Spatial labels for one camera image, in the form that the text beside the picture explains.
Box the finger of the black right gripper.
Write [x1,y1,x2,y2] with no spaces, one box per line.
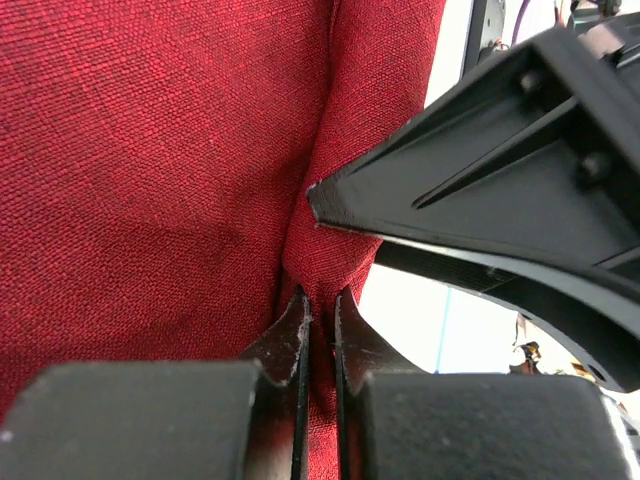
[305,39,640,266]
[375,242,639,392]

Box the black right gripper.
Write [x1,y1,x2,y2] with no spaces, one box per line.
[459,0,640,161]

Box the red cloth napkin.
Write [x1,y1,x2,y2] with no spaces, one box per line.
[1,0,444,479]

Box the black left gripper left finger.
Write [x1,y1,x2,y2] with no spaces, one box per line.
[240,287,312,479]

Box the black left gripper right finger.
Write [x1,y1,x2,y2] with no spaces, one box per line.
[334,287,424,479]

